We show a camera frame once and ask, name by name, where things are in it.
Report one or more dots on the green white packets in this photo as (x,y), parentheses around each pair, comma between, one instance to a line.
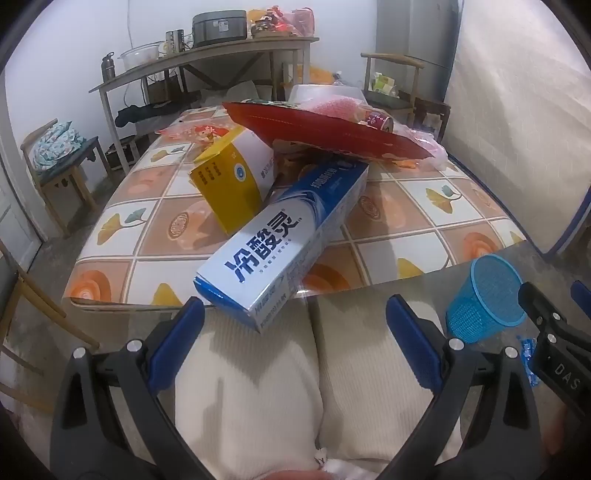
(383,84)

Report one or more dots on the blue candy wrapper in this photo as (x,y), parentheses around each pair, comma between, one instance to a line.
(528,362)

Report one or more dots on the steel cup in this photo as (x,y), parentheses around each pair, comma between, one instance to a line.
(180,40)
(170,42)

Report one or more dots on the pile of snack bags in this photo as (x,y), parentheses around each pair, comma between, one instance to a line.
(286,21)

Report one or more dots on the yellow white medicine box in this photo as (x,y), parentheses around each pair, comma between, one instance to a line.
(240,184)

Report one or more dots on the red drink can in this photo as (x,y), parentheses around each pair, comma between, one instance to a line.
(379,122)

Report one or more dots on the wooden chair with cushion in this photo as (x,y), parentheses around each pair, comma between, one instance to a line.
(69,164)

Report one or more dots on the light wooden chair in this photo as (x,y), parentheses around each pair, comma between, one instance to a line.
(60,313)

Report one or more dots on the dark clothes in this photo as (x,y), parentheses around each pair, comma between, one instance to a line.
(138,114)

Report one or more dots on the dark wooden stool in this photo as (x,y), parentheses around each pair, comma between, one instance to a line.
(431,108)

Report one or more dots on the floral cushion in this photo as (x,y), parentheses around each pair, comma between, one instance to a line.
(51,145)

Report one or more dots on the blue plastic mesh basket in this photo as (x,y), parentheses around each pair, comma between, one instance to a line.
(485,295)

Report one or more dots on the floral checked tablecloth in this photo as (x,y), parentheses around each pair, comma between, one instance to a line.
(152,240)

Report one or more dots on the grey rice cooker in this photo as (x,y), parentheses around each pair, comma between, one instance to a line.
(219,30)

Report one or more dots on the cardboard box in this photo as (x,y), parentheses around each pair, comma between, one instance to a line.
(164,90)

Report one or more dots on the long wooden shelf table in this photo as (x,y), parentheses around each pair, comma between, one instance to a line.
(207,53)

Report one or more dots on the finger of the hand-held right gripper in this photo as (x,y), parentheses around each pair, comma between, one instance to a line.
(581,293)
(538,302)

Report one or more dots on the blue white toothpaste box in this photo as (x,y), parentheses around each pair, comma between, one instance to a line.
(277,240)

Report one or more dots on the orange plastic bag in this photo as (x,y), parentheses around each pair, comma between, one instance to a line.
(321,74)

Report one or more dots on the grey refrigerator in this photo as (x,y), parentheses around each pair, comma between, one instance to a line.
(415,32)

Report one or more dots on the red paper bag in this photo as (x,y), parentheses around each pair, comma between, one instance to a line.
(323,134)

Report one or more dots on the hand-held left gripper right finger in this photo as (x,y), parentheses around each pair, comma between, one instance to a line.
(415,341)

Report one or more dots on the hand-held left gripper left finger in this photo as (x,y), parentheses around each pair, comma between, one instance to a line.
(184,332)

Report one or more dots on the metal water bottle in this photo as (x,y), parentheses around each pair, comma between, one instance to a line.
(108,67)

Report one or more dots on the wooden armchair with dark seat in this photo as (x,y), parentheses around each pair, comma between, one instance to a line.
(390,102)

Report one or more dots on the clear glass bowl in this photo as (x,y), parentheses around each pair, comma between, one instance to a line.
(141,55)

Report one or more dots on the white mattress with blue edge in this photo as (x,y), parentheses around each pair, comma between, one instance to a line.
(508,115)

